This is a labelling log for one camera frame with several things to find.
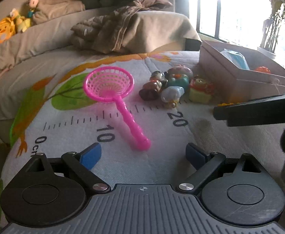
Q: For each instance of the yellow duck plush toy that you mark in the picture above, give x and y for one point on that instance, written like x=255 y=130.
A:
x=7 y=29

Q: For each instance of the pink-headed doll toy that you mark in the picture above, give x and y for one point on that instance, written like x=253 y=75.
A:
x=32 y=4

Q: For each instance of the yellow red toy block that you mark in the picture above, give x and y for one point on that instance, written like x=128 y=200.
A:
x=201 y=91

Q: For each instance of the pink toy net scoop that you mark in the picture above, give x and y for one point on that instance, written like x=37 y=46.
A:
x=111 y=84

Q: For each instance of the pink teal toy figure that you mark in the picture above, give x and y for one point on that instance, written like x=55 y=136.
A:
x=179 y=75

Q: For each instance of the orange toy cup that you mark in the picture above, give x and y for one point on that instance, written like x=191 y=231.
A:
x=263 y=69

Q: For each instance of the pink cardboard storage box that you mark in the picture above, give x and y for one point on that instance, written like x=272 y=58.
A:
x=238 y=85

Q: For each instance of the brown crumpled blanket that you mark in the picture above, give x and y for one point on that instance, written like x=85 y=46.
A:
x=105 y=33

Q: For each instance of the blue packet in box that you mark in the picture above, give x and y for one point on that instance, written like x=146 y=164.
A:
x=236 y=58

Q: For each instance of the dark brown toy figure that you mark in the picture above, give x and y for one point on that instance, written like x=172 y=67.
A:
x=150 y=90

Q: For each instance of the beige bed sheet cover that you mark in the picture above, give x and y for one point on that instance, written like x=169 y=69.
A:
x=45 y=49

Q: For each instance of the beige pillow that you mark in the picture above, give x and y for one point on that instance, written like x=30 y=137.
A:
x=46 y=10

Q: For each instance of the pale grey toy figure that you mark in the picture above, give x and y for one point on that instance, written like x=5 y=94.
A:
x=171 y=95

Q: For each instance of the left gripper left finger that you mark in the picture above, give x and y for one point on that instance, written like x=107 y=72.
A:
x=78 y=167

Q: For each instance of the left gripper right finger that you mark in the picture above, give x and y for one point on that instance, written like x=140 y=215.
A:
x=207 y=166

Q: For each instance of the printed ruler play mat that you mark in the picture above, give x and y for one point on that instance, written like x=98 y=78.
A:
x=55 y=116

